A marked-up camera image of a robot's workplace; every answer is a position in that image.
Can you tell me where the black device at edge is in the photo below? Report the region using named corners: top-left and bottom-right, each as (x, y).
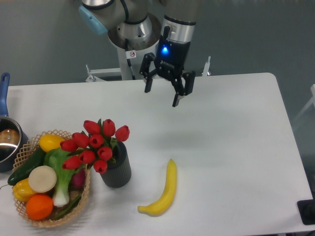
top-left (297, 199), bottom-right (315, 225)

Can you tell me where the beige round bun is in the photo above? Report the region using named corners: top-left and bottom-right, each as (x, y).
top-left (28, 166), bottom-right (57, 193)

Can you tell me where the yellow lemon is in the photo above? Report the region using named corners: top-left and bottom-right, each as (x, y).
top-left (39, 134), bottom-right (65, 152)

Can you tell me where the white frame at right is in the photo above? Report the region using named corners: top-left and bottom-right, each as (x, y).
top-left (294, 84), bottom-right (315, 123)

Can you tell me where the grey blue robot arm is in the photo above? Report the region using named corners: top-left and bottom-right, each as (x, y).
top-left (79, 0), bottom-right (202, 107)

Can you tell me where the yellow banana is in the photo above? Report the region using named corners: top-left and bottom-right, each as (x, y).
top-left (137, 159), bottom-right (177, 217)

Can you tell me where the orange fruit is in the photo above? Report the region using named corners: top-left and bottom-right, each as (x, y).
top-left (26, 194), bottom-right (54, 220)

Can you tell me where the green bok choy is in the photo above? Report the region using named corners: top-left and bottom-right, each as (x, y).
top-left (44, 147), bottom-right (75, 207)

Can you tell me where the blue handled saucepan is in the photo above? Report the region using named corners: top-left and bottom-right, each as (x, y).
top-left (0, 72), bottom-right (28, 173)

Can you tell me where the dark grey ribbed vase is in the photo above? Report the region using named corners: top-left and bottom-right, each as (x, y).
top-left (101, 142), bottom-right (132, 188)

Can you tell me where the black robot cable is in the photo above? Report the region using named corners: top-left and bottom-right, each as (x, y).
top-left (124, 38), bottom-right (136, 81)

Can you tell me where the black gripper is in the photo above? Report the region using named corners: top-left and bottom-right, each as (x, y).
top-left (139, 38), bottom-right (196, 107)

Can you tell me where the purple red radish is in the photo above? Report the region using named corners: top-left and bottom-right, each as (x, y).
top-left (71, 168), bottom-right (86, 188)

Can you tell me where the red tulip bouquet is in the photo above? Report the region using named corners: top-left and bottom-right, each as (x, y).
top-left (60, 119), bottom-right (130, 174)

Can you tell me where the green bean pod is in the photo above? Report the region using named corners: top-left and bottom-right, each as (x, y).
top-left (52, 195), bottom-right (82, 221)

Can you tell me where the green cucumber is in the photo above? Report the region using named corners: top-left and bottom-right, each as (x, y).
top-left (7, 147), bottom-right (46, 186)

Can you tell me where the yellow bell pepper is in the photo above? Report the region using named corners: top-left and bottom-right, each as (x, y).
top-left (12, 178), bottom-right (37, 202)

